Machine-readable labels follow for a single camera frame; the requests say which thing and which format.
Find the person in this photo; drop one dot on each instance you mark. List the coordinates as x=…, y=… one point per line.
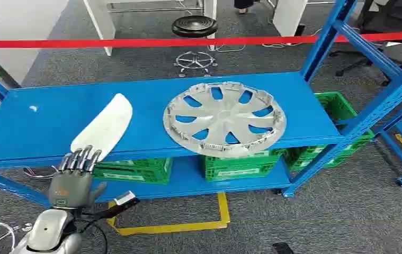
x=243, y=5

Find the silver wheel hubcap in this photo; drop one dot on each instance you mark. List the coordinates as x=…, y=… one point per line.
x=223, y=117

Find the large blue metal shelf rack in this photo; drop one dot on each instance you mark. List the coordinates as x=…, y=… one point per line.
x=64, y=119

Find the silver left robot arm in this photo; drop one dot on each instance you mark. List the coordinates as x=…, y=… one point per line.
x=51, y=228

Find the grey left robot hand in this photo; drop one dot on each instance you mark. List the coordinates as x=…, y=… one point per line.
x=69, y=191

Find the white curved plastic panel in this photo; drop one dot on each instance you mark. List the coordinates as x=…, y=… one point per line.
x=107, y=124

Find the black office chair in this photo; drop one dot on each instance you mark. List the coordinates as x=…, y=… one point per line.
x=393, y=17

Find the red barrier tape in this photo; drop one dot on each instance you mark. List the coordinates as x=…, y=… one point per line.
x=116, y=43

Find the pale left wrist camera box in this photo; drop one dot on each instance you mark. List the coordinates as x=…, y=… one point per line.
x=125, y=198

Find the white cabinet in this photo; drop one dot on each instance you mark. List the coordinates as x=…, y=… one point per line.
x=11, y=24

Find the green plastic crate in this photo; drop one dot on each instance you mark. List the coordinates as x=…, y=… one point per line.
x=134, y=171
x=334, y=105
x=239, y=168

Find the black flat floor object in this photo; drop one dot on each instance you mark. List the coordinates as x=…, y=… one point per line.
x=282, y=248

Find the white desk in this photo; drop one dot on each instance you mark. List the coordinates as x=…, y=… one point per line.
x=102, y=21

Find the black stool with chrome base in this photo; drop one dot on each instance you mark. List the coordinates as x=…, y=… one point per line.
x=194, y=26

